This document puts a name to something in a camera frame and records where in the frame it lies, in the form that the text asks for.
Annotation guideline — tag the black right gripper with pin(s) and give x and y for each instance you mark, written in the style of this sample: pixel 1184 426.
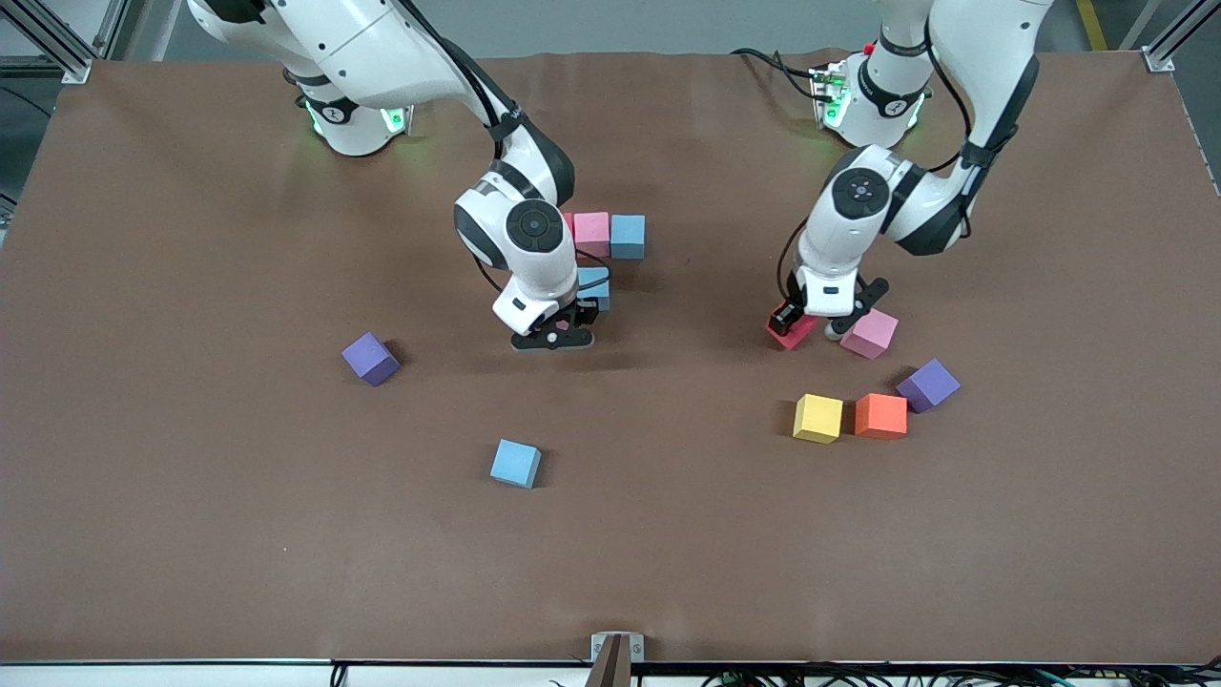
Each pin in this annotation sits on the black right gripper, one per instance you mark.
pixel 585 307

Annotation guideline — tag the light blue foam cube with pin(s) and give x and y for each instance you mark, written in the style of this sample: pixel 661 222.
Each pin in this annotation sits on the light blue foam cube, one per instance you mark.
pixel 628 236
pixel 516 463
pixel 596 281

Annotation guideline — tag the yellow foam cube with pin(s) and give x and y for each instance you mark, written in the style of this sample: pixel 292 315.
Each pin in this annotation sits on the yellow foam cube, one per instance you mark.
pixel 818 418

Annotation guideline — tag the orange foam cube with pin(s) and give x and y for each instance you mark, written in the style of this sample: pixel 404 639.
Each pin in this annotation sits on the orange foam cube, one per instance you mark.
pixel 880 415

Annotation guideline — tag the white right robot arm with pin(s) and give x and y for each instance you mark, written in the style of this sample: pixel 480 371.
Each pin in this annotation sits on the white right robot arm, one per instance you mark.
pixel 534 229

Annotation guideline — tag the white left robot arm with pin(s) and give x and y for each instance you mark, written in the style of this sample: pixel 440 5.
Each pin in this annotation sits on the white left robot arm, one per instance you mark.
pixel 983 57

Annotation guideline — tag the purple foam cube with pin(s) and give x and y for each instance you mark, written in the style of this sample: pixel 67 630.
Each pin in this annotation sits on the purple foam cube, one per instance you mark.
pixel 370 359
pixel 928 385

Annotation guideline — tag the base connector box green light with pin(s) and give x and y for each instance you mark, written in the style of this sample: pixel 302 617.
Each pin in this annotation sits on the base connector box green light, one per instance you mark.
pixel 830 95
pixel 396 119

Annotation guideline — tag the brown table mat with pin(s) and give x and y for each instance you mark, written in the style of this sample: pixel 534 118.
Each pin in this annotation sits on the brown table mat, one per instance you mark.
pixel 191 553

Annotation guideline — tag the metal mount bracket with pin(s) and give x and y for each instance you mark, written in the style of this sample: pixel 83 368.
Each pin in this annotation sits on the metal mount bracket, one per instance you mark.
pixel 599 645

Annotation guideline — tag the aluminium frame post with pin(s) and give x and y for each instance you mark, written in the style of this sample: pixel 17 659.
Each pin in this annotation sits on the aluminium frame post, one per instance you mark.
pixel 48 33
pixel 1178 33

